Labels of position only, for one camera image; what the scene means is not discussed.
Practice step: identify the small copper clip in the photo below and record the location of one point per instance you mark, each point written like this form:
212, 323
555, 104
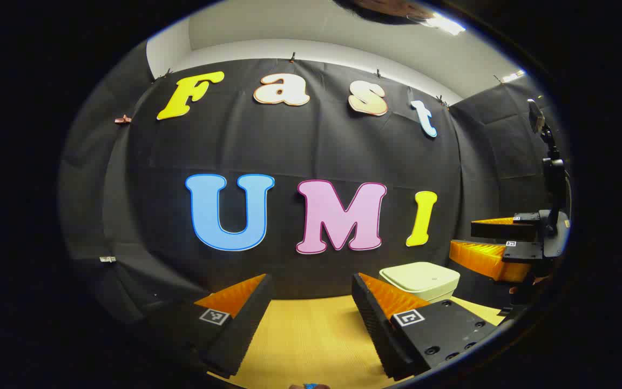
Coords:
122, 119

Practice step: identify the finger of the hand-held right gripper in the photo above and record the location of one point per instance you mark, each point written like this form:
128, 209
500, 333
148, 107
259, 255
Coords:
484, 259
505, 231

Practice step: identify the black backdrop cloth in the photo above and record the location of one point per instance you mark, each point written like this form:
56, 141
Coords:
311, 146

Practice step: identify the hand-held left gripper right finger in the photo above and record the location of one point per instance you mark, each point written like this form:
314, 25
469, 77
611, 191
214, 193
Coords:
370, 319

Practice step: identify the small ceiling light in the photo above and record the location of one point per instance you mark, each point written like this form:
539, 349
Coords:
513, 76

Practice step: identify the pale green desktop garbage bin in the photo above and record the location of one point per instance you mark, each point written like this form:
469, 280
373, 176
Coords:
421, 278

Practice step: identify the small silver clip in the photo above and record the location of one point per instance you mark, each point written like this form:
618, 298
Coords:
107, 259

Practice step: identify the wooden desktop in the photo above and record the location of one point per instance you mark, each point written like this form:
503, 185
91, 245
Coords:
305, 335

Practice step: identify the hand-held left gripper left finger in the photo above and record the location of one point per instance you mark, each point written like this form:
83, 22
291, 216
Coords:
246, 319

